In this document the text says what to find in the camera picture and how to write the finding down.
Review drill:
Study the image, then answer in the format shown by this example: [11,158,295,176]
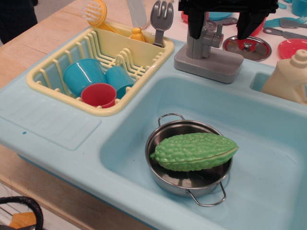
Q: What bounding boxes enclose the green toy bitter gourd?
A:
[150,133,238,172]

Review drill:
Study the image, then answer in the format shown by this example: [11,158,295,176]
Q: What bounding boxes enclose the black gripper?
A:
[178,0,279,40]

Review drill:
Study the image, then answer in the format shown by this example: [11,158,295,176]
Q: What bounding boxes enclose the yellow dish rack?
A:
[26,22,175,116]

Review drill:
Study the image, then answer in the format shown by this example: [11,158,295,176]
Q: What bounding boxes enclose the cream toy detergent bottle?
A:
[261,49,307,105]

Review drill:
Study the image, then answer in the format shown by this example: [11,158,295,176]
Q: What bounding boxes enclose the grey toy faucet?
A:
[174,12,244,83]

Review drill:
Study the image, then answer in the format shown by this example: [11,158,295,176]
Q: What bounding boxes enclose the red plastic plate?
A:
[278,38,307,59]

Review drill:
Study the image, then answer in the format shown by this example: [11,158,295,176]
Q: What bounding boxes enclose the grey toy faucet lever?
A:
[204,24,224,48]

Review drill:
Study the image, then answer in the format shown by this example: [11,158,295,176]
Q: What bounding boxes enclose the grey toy ladle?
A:
[207,17,238,31]

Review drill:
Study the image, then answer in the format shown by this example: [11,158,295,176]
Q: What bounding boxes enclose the grey toy spatula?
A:
[280,19,307,28]

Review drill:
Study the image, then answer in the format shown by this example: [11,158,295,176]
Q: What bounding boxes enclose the steel pot with handles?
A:
[145,113,233,207]

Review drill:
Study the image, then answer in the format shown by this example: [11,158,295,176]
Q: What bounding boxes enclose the blue toy utensil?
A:
[263,16,307,28]

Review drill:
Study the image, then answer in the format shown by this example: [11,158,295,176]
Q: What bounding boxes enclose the large blue plastic cup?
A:
[63,58,107,97]

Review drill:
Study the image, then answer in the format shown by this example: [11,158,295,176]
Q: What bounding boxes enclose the steel pot lid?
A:
[223,36,272,61]

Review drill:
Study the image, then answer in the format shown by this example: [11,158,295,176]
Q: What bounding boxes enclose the small blue plastic cup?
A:
[105,66,135,99]

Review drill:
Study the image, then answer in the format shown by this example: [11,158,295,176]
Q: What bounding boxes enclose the grey toy fork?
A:
[150,0,174,47]

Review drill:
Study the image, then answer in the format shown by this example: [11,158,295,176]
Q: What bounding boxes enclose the yellow dish brush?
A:
[83,0,117,34]

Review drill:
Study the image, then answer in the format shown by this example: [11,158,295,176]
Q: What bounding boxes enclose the blue plastic plate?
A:
[209,12,233,21]

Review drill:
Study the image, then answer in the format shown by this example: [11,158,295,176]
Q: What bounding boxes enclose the toy knife yellow handle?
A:
[126,0,147,43]

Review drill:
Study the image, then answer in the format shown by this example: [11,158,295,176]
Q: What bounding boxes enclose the grey toy spoon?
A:
[263,27,307,40]

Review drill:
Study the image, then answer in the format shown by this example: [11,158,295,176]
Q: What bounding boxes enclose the blue plastic cup background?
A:
[292,0,307,16]

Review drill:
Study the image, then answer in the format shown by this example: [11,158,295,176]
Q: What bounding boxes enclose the red plastic cup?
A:
[81,83,117,108]

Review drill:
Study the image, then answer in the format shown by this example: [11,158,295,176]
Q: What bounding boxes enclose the orange object in bag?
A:
[9,212,36,229]

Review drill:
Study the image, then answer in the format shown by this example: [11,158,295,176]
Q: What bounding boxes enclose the red plastic bowl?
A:
[250,17,267,36]

